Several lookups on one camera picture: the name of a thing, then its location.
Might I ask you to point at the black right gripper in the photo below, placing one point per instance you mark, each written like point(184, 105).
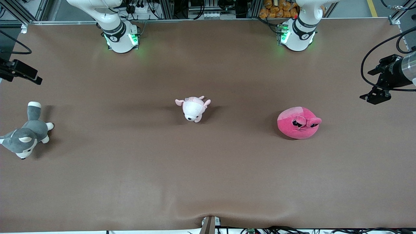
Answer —
point(9, 70)

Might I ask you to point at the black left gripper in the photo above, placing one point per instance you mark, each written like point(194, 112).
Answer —
point(391, 75)

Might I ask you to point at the round pink plush toy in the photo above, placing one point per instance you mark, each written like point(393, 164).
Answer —
point(292, 126)

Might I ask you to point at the grey white husky plush toy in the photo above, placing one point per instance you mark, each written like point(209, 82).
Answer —
point(32, 130)

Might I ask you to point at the small pink white plush toy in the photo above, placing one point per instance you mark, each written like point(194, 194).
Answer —
point(191, 110)

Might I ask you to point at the aluminium side profiles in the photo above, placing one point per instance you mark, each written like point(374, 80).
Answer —
point(19, 11)

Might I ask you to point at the aluminium corner profile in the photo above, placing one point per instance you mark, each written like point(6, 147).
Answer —
point(398, 16)

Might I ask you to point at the orange snack bags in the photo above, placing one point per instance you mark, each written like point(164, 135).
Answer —
point(279, 9)

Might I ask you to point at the white power strip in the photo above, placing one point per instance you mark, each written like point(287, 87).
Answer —
point(139, 8)

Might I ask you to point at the brown table cloth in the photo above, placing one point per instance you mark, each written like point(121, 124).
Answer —
point(208, 169)

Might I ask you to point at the aluminium frame rack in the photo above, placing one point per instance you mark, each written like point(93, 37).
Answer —
point(165, 8)

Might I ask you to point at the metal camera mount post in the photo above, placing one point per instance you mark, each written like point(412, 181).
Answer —
point(208, 226)

